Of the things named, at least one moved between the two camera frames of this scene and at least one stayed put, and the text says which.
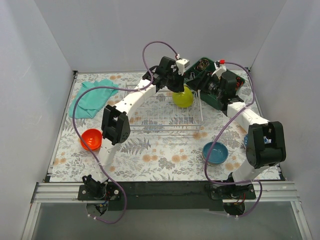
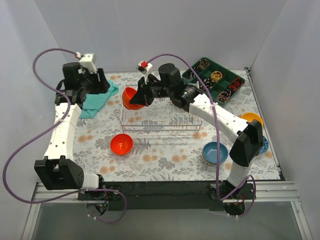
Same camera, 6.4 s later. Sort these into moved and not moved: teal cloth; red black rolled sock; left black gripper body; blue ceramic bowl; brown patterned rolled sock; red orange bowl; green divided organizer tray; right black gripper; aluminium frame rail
Moved: left black gripper body; red orange bowl; right black gripper
Not moved: brown patterned rolled sock; red black rolled sock; green divided organizer tray; blue ceramic bowl; aluminium frame rail; teal cloth
